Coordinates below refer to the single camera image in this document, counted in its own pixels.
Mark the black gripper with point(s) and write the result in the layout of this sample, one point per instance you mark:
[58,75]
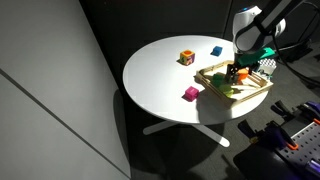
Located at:
[235,64]

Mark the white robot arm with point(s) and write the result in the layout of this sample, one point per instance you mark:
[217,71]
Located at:
[255,28]

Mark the orange block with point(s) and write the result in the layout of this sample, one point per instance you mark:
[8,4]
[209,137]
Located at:
[243,73]

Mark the yellow-green block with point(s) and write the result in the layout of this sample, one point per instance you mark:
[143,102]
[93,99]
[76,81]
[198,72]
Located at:
[228,90]

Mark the green block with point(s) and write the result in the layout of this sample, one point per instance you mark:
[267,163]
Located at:
[217,80]

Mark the blue block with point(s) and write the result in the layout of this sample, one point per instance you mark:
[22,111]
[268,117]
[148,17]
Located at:
[216,50]

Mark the white checkered cube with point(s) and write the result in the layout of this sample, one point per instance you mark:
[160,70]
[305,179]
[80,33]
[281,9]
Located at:
[267,67]

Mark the magenta block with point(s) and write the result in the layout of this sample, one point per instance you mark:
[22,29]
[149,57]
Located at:
[191,93]

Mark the orange multicoloured picture cube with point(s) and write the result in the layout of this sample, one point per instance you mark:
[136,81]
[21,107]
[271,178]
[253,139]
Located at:
[187,57]

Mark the wooden tray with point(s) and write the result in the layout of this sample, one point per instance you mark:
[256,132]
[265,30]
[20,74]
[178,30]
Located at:
[233,96]

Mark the white table base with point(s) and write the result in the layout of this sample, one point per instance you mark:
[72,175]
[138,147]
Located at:
[213,135]

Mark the black stand base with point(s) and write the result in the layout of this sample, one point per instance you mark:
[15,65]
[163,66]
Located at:
[296,51]

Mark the black purple clamp orange tip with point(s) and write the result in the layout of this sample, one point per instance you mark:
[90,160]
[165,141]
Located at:
[270,135]

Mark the gray perforated metal plate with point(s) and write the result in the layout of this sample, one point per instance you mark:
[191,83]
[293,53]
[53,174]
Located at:
[308,141]

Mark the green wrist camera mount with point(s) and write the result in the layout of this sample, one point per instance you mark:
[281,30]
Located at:
[256,56]

